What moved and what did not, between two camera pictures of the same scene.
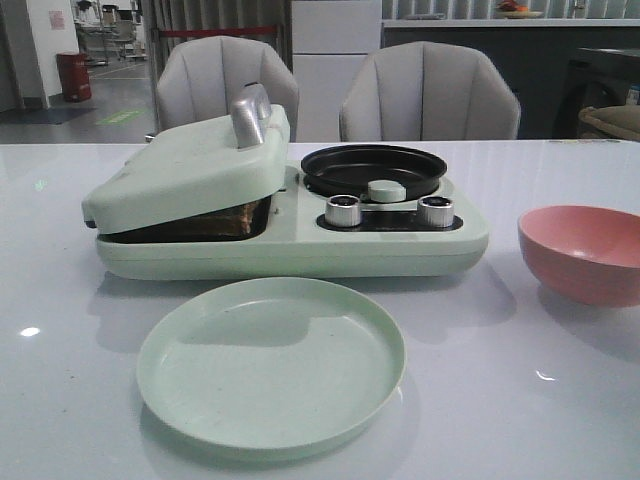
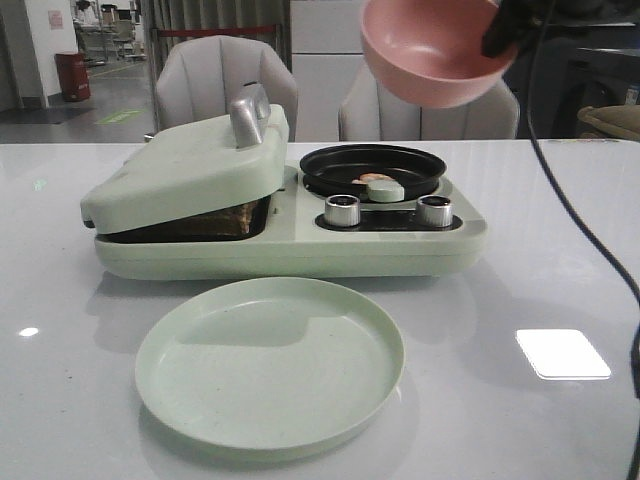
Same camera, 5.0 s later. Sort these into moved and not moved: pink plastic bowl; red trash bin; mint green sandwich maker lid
Moved: pink plastic bowl
Not moved: red trash bin; mint green sandwich maker lid
